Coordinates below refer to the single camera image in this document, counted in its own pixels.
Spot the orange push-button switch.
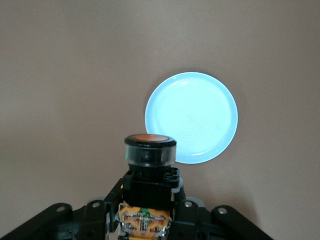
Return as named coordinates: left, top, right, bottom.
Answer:
left=117, top=133, right=181, bottom=238

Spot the light blue round plate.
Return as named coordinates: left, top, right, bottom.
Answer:
left=144, top=72, right=239, bottom=165

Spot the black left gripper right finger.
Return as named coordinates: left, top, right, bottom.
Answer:
left=172, top=185, right=276, bottom=240

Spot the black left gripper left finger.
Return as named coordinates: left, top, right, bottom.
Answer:
left=0, top=175, right=125, bottom=240

